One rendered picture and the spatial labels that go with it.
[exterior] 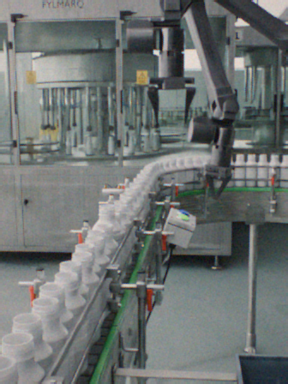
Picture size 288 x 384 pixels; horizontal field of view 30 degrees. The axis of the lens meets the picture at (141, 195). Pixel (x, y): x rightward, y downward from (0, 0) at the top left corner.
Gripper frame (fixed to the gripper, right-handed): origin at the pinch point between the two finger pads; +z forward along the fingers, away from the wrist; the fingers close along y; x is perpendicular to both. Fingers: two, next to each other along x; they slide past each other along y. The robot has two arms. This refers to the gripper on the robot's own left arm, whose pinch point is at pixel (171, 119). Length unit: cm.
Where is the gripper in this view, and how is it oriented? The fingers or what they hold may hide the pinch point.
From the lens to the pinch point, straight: 122.2
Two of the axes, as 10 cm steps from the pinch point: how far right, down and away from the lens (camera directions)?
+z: 0.0, 9.9, 1.7
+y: 9.9, 0.2, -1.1
